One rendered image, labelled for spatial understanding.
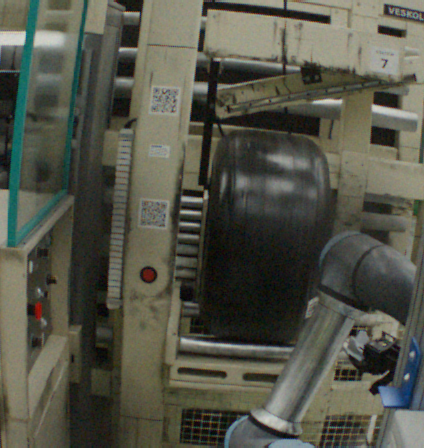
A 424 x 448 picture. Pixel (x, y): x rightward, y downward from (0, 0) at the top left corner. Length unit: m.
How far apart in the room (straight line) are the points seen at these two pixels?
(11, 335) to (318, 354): 0.59
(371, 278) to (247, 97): 1.12
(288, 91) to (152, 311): 0.78
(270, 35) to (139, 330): 0.90
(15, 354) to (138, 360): 0.72
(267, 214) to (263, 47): 0.59
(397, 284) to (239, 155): 0.70
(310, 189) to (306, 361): 0.55
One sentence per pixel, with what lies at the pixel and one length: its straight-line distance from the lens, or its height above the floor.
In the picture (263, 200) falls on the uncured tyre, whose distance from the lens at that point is 1.86.
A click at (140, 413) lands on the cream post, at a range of 2.23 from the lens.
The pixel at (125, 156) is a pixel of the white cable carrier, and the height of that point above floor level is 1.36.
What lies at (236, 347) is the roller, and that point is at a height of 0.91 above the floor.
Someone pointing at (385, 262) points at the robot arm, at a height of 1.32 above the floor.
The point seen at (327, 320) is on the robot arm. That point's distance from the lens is 1.47.
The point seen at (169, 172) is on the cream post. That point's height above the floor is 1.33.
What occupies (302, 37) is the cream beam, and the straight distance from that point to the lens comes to 2.26.
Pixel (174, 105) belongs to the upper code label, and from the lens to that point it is 1.99.
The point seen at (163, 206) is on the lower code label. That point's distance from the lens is 2.03.
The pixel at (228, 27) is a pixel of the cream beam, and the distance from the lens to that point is 2.25.
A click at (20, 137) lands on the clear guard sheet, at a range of 1.38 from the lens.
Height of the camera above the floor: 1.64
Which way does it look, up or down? 12 degrees down
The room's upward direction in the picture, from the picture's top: 6 degrees clockwise
